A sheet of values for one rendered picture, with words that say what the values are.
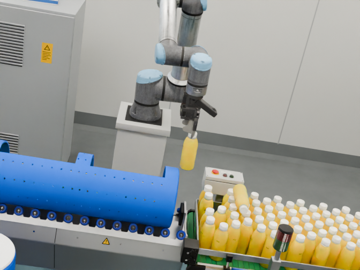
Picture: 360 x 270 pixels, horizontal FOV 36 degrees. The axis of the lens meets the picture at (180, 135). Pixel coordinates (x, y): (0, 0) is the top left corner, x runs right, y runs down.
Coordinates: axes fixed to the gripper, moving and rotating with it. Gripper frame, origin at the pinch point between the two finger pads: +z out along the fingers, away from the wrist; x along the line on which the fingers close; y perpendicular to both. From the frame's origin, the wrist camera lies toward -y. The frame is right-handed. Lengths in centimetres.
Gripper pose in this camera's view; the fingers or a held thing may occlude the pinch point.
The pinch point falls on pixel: (193, 133)
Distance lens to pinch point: 250.7
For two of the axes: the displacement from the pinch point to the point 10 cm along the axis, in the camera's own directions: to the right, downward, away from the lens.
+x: 0.3, 4.9, -8.7
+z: -1.5, 8.6, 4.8
